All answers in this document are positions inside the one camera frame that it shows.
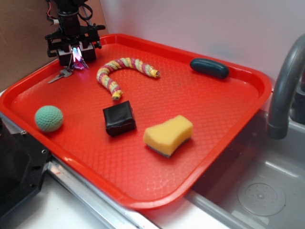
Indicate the green golf ball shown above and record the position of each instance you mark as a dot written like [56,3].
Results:
[48,118]

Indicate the grey sink faucet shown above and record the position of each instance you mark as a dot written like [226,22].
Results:
[288,99]

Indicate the grey sink basin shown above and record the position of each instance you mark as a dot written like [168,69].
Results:
[256,182]

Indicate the yellow sponge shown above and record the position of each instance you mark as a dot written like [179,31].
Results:
[167,137]

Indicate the silver key bunch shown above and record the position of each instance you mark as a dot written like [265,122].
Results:
[62,73]

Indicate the dark green oblong case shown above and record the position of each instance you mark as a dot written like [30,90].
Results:
[209,67]

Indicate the black square pouch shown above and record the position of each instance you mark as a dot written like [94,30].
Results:
[119,119]

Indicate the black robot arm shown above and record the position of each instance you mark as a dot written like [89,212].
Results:
[72,6]

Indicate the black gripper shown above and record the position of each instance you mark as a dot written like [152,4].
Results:
[71,33]

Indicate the red plastic tray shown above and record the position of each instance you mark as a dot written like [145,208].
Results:
[123,166]

